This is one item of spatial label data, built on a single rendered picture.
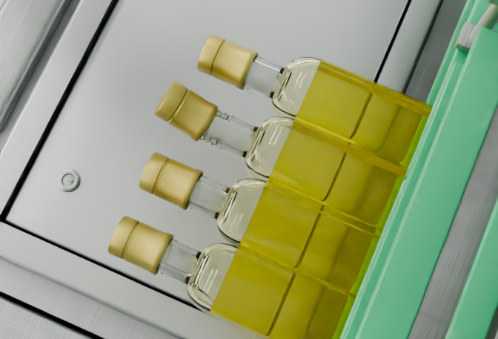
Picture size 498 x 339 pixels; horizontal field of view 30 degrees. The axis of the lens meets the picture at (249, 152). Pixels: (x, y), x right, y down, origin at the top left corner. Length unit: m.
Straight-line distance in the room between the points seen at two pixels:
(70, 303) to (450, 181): 0.42
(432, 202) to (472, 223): 0.03
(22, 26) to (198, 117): 0.27
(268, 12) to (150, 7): 0.12
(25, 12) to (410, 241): 0.50
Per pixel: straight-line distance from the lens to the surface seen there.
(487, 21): 0.75
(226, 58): 0.79
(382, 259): 0.71
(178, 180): 0.76
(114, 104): 0.93
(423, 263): 0.64
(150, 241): 0.75
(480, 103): 0.68
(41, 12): 0.98
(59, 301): 0.92
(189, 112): 0.77
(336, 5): 0.98
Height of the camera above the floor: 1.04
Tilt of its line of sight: 4 degrees up
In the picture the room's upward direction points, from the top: 67 degrees counter-clockwise
